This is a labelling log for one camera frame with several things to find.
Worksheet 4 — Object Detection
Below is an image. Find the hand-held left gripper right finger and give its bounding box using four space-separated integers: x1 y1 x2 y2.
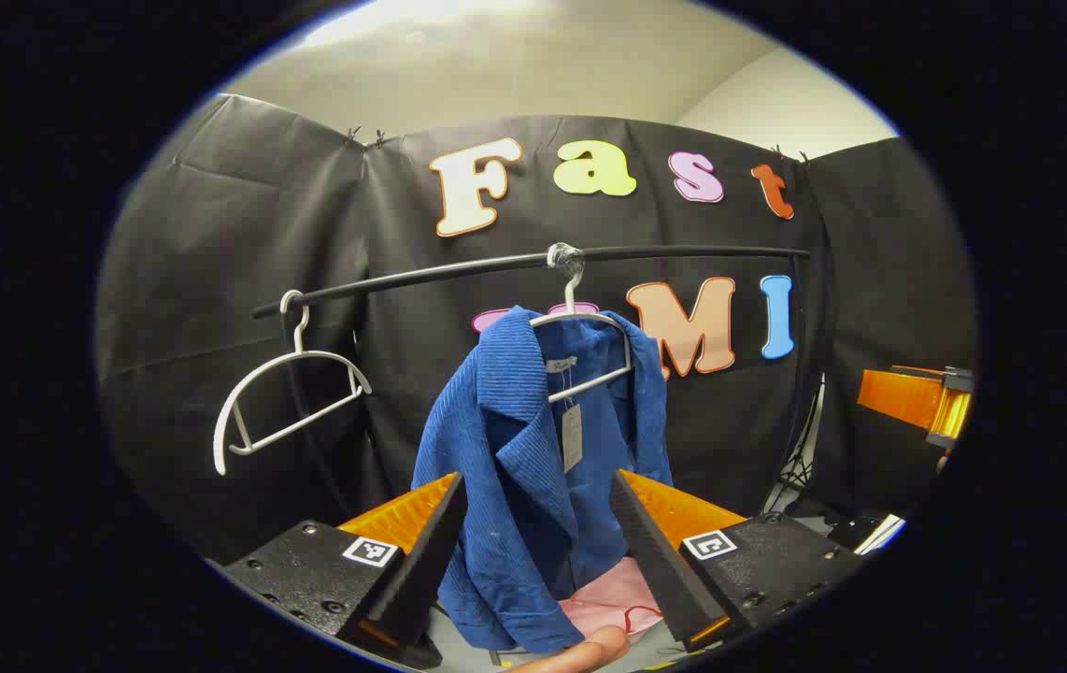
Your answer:
608 469 868 653

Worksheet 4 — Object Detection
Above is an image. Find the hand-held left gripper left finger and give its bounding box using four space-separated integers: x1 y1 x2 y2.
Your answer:
223 472 469 670

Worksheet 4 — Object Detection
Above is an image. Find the pink laundry hamper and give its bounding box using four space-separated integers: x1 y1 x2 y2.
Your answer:
557 556 665 642

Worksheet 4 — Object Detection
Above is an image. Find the blue corduroy jacket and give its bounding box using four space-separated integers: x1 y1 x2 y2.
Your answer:
410 305 675 655

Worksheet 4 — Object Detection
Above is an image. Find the white clothes hanger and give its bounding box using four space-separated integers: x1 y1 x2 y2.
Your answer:
530 265 635 405
213 290 374 476

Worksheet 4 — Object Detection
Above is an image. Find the black equipment box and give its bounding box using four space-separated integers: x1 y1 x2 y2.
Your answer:
826 514 882 552

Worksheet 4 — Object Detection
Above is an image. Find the black backdrop cloth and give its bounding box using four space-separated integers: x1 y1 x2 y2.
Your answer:
96 92 978 562

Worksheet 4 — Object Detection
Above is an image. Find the black clothes rail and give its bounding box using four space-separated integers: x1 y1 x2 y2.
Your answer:
251 245 812 321

